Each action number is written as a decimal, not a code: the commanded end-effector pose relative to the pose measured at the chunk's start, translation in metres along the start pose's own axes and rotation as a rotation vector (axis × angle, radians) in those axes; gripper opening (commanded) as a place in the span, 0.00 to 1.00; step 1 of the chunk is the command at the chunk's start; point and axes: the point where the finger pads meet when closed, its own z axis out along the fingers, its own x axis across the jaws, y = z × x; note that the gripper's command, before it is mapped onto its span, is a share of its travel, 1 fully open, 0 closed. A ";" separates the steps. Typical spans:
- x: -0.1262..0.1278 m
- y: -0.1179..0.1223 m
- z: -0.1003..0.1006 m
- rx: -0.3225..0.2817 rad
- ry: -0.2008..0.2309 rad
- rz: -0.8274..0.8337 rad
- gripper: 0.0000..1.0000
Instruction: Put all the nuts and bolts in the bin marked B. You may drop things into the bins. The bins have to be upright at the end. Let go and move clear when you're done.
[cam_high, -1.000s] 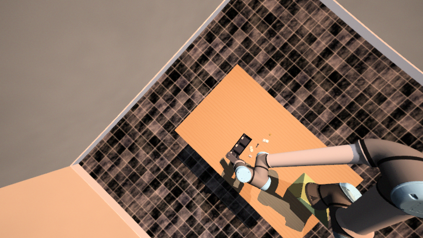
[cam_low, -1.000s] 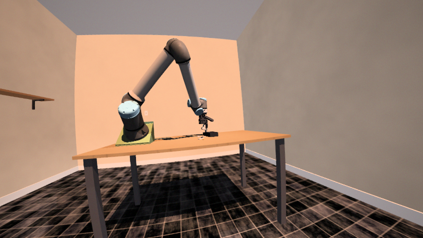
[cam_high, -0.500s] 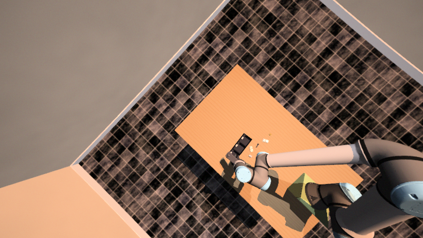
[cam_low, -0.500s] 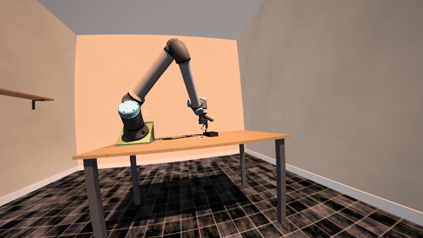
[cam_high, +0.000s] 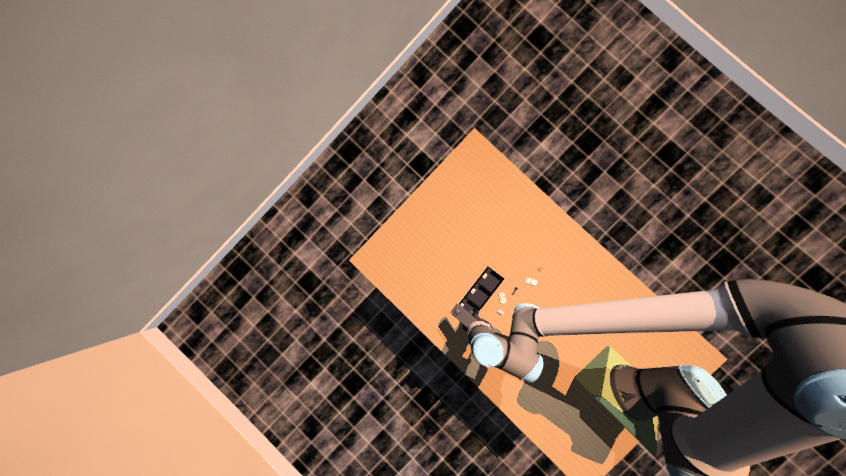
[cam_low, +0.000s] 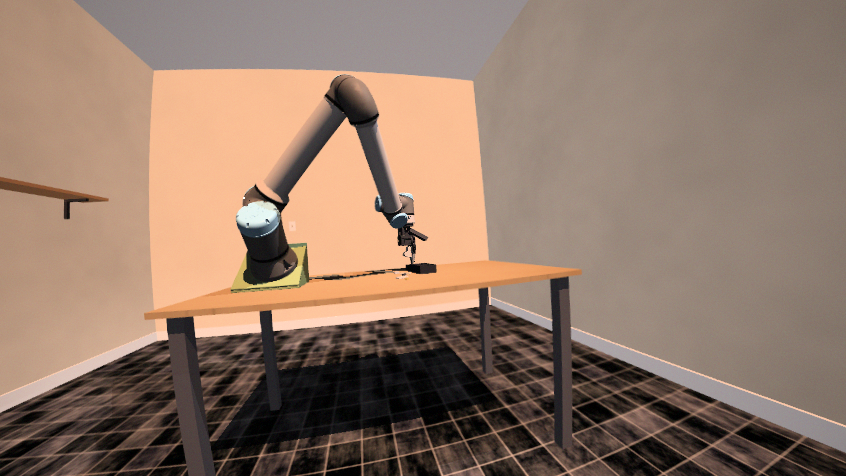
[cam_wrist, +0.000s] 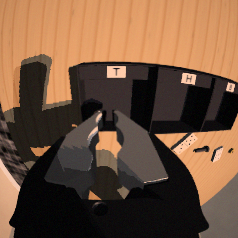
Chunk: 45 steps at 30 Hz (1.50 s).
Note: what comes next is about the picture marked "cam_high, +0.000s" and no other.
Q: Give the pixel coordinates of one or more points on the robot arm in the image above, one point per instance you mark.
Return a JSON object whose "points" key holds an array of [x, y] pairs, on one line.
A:
{"points": [[745, 427]]}

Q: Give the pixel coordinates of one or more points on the black rack of bins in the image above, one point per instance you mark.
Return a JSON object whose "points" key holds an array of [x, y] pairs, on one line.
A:
{"points": [[479, 295]]}

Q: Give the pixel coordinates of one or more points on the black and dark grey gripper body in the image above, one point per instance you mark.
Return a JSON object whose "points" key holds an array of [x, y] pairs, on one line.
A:
{"points": [[479, 319]]}

